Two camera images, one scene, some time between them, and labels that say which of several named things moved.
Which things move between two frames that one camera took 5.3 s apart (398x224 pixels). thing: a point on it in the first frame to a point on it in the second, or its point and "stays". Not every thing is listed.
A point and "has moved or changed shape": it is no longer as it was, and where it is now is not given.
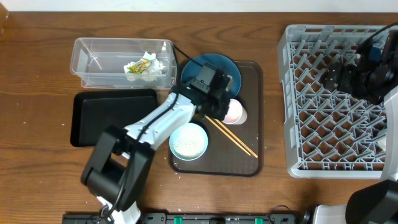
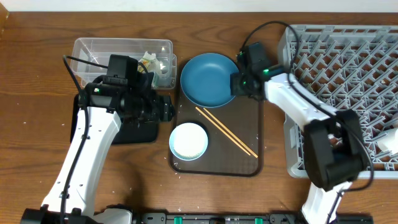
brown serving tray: x=222 y=156 stays
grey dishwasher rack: x=328 y=134 stays
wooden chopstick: x=221 y=130 stays
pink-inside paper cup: x=236 y=113 has moved or changed shape
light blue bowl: x=189 y=142 stays
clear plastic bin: x=124 y=63 stays
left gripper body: x=218 y=105 to x=149 y=109
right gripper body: x=356 y=83 to x=240 y=86
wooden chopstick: x=237 y=139 stays
